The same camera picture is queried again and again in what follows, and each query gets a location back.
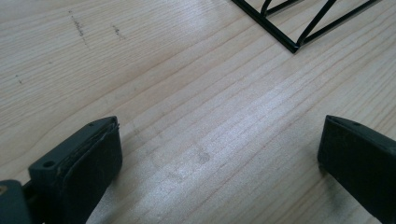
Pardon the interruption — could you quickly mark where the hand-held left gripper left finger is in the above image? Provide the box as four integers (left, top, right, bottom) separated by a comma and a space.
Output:
21, 116, 123, 224

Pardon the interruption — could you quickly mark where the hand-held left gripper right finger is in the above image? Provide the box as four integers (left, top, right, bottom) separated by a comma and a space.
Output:
317, 114, 396, 224

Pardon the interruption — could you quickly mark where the black wire rack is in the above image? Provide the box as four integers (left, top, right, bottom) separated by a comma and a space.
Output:
231, 0, 381, 54

